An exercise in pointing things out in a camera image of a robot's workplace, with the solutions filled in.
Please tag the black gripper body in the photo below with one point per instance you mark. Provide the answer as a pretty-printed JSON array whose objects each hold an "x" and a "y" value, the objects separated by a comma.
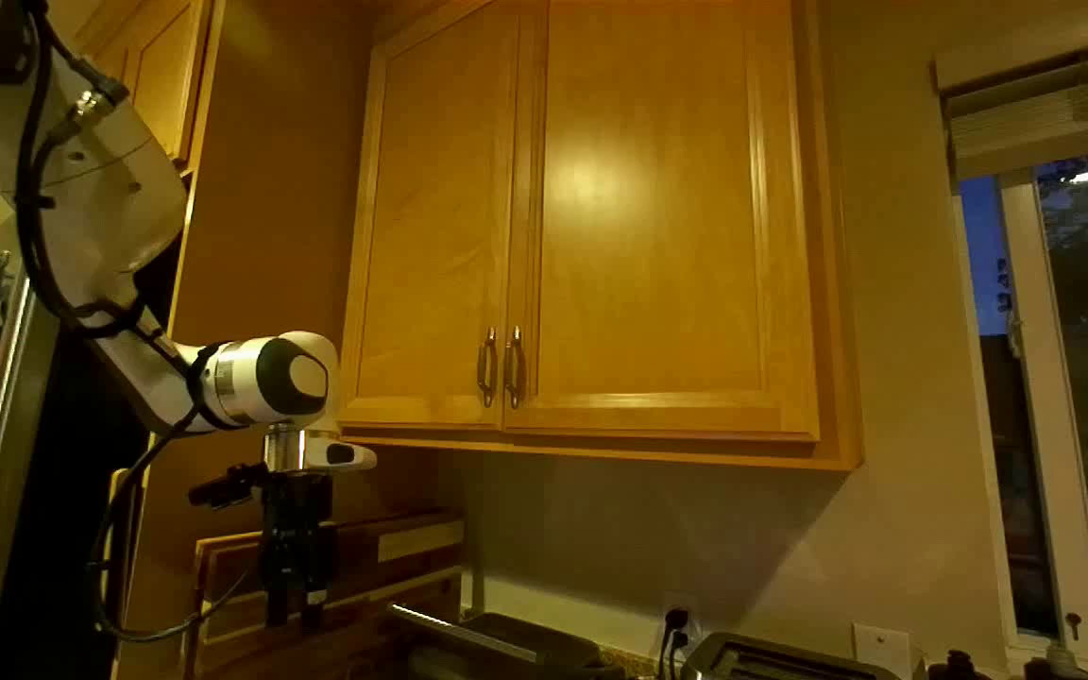
[{"x": 295, "y": 531}]

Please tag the wooden cabinet door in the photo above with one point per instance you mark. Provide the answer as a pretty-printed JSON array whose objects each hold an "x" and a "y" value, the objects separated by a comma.
[
  {"x": 669, "y": 228},
  {"x": 431, "y": 228}
]

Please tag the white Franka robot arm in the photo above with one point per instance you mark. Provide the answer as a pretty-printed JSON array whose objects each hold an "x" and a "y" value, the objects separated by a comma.
[{"x": 103, "y": 192}]

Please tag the tall wooden cabinet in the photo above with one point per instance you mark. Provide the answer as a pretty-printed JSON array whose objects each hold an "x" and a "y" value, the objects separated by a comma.
[{"x": 281, "y": 165}]

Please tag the dark striped wooden cutting board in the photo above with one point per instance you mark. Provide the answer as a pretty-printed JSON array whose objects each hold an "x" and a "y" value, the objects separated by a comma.
[{"x": 366, "y": 567}]

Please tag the stainless steel toaster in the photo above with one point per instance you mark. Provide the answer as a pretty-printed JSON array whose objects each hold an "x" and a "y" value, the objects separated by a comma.
[{"x": 772, "y": 660}]

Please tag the black capped bottle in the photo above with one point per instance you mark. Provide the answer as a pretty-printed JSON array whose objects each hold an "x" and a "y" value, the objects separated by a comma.
[{"x": 958, "y": 668}]

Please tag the white bottle black cap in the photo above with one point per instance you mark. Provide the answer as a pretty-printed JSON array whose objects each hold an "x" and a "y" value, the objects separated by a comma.
[{"x": 1059, "y": 668}]

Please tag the white framed window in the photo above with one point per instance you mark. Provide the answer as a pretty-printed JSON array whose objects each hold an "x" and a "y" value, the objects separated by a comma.
[{"x": 1046, "y": 418}]

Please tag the window latch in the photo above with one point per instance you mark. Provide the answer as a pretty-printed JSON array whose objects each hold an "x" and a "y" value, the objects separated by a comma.
[{"x": 1075, "y": 625}]

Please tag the window roller blind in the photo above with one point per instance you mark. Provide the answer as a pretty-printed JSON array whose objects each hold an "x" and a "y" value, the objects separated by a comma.
[{"x": 1046, "y": 115}]

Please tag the wall outlet with plug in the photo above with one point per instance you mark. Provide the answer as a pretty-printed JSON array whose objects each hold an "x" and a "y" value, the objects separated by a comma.
[{"x": 677, "y": 625}]

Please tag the white wall plate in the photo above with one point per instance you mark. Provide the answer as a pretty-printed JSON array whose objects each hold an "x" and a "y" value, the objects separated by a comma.
[{"x": 886, "y": 649}]

